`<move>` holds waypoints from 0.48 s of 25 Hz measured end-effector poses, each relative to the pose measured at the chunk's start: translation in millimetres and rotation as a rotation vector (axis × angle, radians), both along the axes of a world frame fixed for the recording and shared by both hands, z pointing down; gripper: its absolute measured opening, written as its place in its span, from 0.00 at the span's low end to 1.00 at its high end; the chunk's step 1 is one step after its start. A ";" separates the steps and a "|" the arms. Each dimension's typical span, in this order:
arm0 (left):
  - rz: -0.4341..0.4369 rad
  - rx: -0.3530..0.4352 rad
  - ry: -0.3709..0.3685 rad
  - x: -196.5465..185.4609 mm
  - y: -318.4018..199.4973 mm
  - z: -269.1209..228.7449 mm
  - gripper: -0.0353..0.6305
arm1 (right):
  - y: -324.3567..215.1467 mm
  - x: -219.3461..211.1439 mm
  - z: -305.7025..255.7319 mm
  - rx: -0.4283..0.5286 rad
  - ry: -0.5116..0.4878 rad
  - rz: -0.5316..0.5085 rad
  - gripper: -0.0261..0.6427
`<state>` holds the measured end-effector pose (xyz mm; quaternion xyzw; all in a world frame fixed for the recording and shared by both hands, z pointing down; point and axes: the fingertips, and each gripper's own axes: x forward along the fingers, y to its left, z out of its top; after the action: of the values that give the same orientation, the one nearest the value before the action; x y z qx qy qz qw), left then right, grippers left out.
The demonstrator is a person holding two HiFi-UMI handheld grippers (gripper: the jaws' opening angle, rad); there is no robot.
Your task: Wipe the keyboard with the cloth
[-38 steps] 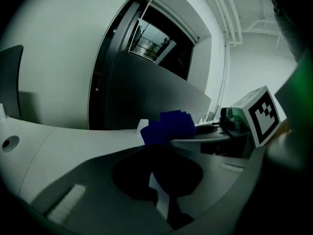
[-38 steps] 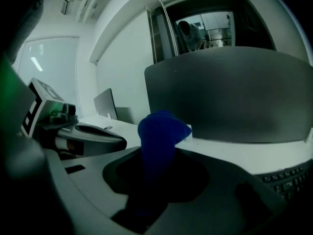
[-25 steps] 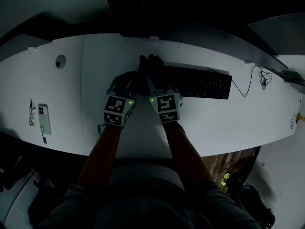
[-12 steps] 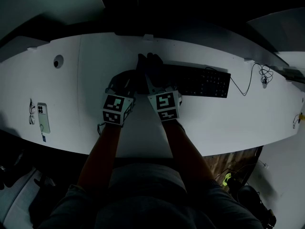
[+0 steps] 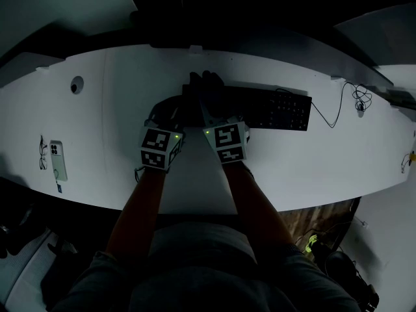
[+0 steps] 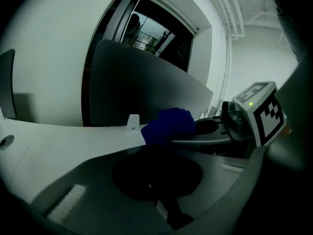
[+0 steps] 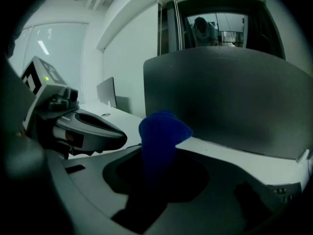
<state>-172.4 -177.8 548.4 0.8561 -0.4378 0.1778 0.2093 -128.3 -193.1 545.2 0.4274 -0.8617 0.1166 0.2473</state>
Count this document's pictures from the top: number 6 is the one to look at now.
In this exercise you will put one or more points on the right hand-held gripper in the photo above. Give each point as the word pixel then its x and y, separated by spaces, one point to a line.
pixel 259 101

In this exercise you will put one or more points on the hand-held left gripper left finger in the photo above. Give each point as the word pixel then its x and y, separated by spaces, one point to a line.
pixel 93 195

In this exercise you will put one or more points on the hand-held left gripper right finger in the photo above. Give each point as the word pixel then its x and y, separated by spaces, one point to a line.
pixel 225 180

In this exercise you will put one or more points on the blue cloth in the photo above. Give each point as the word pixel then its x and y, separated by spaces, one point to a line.
pixel 168 127

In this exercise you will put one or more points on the person's right forearm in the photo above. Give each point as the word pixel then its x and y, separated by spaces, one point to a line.
pixel 291 121

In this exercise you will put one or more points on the dark glass window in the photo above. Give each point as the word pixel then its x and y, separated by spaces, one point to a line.
pixel 156 35

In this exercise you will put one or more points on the white ceiling pipes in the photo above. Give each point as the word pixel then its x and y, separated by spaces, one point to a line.
pixel 231 11

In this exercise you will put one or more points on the dark grey desk divider panel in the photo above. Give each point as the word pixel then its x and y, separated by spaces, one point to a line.
pixel 7 82

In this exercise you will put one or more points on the white divider bracket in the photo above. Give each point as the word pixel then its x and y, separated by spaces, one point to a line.
pixel 133 122

